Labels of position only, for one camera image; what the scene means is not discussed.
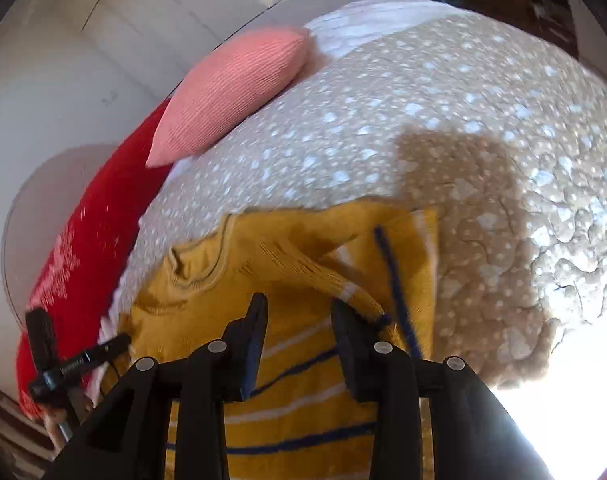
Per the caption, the yellow striped knit sweater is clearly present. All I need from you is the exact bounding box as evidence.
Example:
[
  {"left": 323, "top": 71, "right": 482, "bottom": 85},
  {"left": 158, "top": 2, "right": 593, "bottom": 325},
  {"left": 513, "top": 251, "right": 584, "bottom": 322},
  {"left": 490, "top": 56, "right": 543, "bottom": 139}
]
[{"left": 119, "top": 200, "right": 438, "bottom": 479}]

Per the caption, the red knit pillow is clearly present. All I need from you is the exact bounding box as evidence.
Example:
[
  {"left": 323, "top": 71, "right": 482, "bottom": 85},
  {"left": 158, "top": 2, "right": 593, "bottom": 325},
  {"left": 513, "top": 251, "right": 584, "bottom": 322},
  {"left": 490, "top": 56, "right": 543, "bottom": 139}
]
[{"left": 15, "top": 98, "right": 175, "bottom": 418}]

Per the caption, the beige heart-pattern blanket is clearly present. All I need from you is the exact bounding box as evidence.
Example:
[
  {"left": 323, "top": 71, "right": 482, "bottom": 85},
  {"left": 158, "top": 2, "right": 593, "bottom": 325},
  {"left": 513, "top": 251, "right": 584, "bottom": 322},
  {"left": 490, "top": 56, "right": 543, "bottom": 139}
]
[{"left": 110, "top": 14, "right": 607, "bottom": 387}]

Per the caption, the pink ribbed cushion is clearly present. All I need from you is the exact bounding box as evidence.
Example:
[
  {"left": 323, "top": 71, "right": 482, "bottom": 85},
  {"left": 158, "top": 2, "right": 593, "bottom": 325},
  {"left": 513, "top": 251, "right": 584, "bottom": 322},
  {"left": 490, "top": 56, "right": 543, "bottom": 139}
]
[{"left": 146, "top": 27, "right": 311, "bottom": 168}]

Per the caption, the white pink bed sheet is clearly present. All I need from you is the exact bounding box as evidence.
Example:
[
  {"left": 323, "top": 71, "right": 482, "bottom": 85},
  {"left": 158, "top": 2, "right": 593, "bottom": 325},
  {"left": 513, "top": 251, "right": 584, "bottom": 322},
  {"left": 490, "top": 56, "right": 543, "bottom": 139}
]
[{"left": 305, "top": 0, "right": 467, "bottom": 62}]

